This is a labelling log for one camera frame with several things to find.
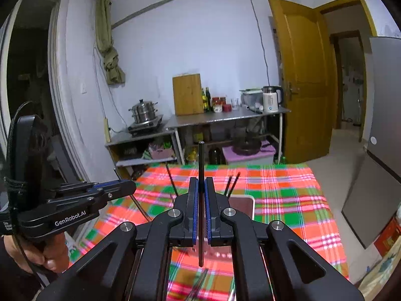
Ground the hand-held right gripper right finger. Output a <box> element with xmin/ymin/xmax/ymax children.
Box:
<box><xmin>204</xmin><ymin>177</ymin><xmax>366</xmax><ymax>301</ymax></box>

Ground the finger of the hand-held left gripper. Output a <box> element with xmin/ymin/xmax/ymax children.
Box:
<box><xmin>57</xmin><ymin>179</ymin><xmax>134</xmax><ymax>192</ymax></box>
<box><xmin>46</xmin><ymin>186</ymin><xmax>137</xmax><ymax>210</ymax></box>

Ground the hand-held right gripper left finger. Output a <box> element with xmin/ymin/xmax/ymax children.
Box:
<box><xmin>35</xmin><ymin>177</ymin><xmax>199</xmax><ymax>301</ymax></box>

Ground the pink plastic utensil holder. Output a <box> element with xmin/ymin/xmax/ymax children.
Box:
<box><xmin>230</xmin><ymin>194</ymin><xmax>255</xmax><ymax>220</ymax></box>

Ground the person's left hand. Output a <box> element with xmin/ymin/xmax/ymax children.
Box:
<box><xmin>18</xmin><ymin>231</ymin><xmax>70</xmax><ymax>274</ymax></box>

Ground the low steel shelf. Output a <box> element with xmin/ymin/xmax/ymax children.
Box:
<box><xmin>105</xmin><ymin>128</ymin><xmax>176</xmax><ymax>180</ymax></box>

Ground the pink box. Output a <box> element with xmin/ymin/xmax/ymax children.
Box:
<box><xmin>150</xmin><ymin>145</ymin><xmax>175</xmax><ymax>161</ymax></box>

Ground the dark glass jar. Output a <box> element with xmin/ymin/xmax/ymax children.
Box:
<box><xmin>208</xmin><ymin>145</ymin><xmax>222</xmax><ymax>165</ymax></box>

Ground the black induction cooker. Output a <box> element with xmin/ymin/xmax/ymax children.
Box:
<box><xmin>127</xmin><ymin>114</ymin><xmax>165</xmax><ymax>137</ymax></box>

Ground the purple lidded storage box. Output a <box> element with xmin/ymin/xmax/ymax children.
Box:
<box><xmin>222</xmin><ymin>142</ymin><xmax>277</xmax><ymax>166</ymax></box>

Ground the red green plaid tablecloth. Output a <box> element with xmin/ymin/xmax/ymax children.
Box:
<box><xmin>67</xmin><ymin>162</ymin><xmax>350</xmax><ymax>301</ymax></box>

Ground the dark wok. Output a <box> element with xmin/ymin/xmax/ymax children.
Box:
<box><xmin>233</xmin><ymin>132</ymin><xmax>263</xmax><ymax>155</ymax></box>

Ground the stainless steel steamer pot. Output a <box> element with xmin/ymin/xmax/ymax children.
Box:
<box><xmin>128</xmin><ymin>98</ymin><xmax>159</xmax><ymax>125</ymax></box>

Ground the stainless steel counter table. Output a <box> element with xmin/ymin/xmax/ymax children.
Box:
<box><xmin>166</xmin><ymin>106</ymin><xmax>292</xmax><ymax>167</ymax></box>

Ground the wooden cutting board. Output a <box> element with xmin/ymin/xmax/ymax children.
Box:
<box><xmin>172</xmin><ymin>73</ymin><xmax>205</xmax><ymax>117</ymax></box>

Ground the clear plastic storage container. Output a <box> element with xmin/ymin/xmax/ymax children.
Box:
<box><xmin>239</xmin><ymin>87</ymin><xmax>265</xmax><ymax>109</ymax></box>

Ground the white electric kettle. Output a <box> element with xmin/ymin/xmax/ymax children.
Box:
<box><xmin>261</xmin><ymin>85</ymin><xmax>285</xmax><ymax>114</ymax></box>

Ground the green tied curtain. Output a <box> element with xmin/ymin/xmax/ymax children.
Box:
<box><xmin>94</xmin><ymin>0</ymin><xmax>126</xmax><ymax>86</ymax></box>

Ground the yellow wooden door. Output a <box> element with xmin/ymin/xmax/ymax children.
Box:
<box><xmin>267</xmin><ymin>0</ymin><xmax>335</xmax><ymax>166</ymax></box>

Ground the orange cardboard box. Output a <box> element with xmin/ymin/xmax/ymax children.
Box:
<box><xmin>374</xmin><ymin>217</ymin><xmax>401</xmax><ymax>258</ymax></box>

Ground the printed cardboard box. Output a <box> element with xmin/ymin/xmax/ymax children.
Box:
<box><xmin>357</xmin><ymin>250</ymin><xmax>401</xmax><ymax>297</ymax></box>

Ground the silver refrigerator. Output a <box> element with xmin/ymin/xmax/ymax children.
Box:
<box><xmin>341</xmin><ymin>36</ymin><xmax>401</xmax><ymax>249</ymax></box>

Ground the white sliding door frame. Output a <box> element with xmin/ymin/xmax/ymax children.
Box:
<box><xmin>0</xmin><ymin>0</ymin><xmax>105</xmax><ymax>183</ymax></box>

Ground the air conditioner power cable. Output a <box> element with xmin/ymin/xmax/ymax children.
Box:
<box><xmin>248</xmin><ymin>0</ymin><xmax>270</xmax><ymax>86</ymax></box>

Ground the yellow door frame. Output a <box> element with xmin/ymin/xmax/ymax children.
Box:
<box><xmin>319</xmin><ymin>0</ymin><xmax>378</xmax><ymax>132</ymax></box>

